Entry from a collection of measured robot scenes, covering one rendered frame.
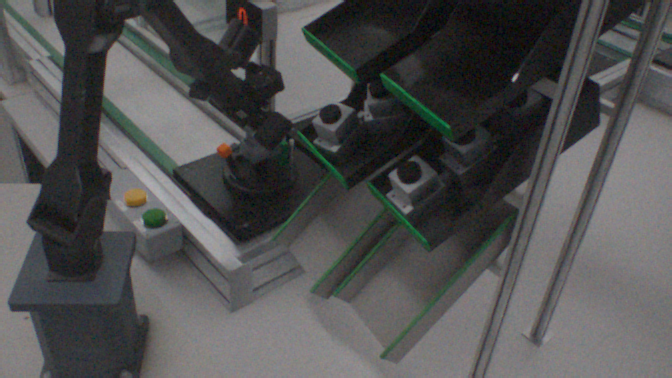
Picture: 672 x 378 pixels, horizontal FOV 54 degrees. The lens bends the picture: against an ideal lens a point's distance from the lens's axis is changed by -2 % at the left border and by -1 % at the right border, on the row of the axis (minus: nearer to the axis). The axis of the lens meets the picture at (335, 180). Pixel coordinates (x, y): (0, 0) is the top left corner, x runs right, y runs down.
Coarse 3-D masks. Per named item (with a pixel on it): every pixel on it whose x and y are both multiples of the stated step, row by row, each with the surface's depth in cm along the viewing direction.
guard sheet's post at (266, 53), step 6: (270, 0) 129; (276, 0) 130; (264, 42) 134; (270, 42) 135; (276, 42) 135; (258, 48) 136; (264, 48) 134; (270, 48) 136; (258, 54) 137; (264, 54) 135; (270, 54) 137; (258, 60) 138; (264, 60) 136; (270, 60) 138; (270, 102) 144; (270, 108) 145
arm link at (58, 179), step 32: (64, 0) 76; (96, 0) 74; (64, 32) 78; (96, 32) 76; (64, 64) 80; (96, 64) 80; (64, 96) 81; (96, 96) 82; (64, 128) 82; (96, 128) 84; (64, 160) 84; (96, 160) 86; (64, 192) 84; (96, 192) 86
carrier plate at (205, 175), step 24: (288, 144) 136; (192, 168) 127; (216, 168) 128; (312, 168) 130; (192, 192) 123; (216, 192) 122; (216, 216) 118; (240, 216) 117; (264, 216) 117; (288, 216) 118; (240, 240) 114
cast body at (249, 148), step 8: (248, 128) 119; (256, 128) 118; (248, 136) 120; (240, 144) 121; (248, 144) 120; (256, 144) 119; (280, 144) 122; (240, 152) 122; (248, 152) 120; (256, 152) 119; (264, 152) 120; (272, 152) 122; (280, 152) 123; (256, 160) 120
